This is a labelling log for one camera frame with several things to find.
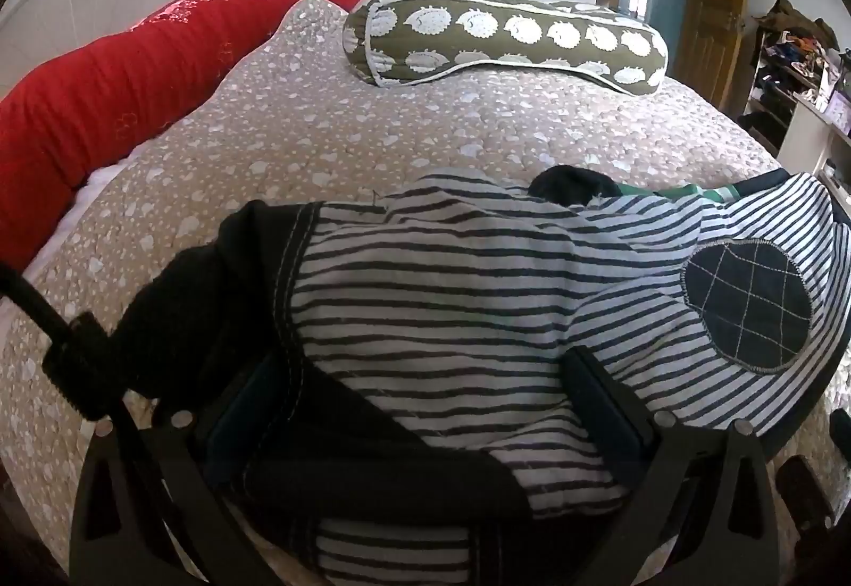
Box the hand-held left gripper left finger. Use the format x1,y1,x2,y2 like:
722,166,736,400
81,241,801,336
70,356,283,586

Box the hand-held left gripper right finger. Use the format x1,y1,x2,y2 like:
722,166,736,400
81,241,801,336
564,347,780,586

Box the striped pants with dark patch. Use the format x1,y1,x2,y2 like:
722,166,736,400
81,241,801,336
123,164,851,586

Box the black cloth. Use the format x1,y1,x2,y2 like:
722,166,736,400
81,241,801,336
530,165,616,208

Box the green striped cloth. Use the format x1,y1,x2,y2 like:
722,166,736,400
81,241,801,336
615,180,742,207

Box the white side cabinet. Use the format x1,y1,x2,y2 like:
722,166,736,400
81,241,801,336
778,93,851,198

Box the beige spotted bedspread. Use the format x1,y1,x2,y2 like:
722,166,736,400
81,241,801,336
0,0,851,586

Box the long red pillow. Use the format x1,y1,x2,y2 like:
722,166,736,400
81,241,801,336
0,0,446,271

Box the olive hedgehog print pillow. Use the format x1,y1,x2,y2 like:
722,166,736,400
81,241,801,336
342,0,669,96

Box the cluttered shoe rack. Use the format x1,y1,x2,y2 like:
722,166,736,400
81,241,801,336
738,0,851,156

